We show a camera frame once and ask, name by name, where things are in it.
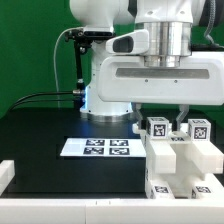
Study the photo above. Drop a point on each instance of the black camera on stand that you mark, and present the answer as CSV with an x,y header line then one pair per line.
x,y
82,43

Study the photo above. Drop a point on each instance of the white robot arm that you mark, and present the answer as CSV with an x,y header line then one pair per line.
x,y
149,51

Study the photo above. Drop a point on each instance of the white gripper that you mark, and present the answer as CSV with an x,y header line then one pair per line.
x,y
199,80

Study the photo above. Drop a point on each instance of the small white tagged cube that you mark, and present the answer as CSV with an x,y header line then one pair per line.
x,y
157,127

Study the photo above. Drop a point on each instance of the white left fence bar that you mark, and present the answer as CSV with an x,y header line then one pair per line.
x,y
7,173

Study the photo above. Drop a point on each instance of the white X-frame chair legs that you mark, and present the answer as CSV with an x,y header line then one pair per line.
x,y
161,158

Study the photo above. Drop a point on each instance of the white front fence bar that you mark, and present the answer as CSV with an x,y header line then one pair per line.
x,y
110,211

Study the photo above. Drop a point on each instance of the white flat tagged base plate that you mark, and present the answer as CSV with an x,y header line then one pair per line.
x,y
99,147

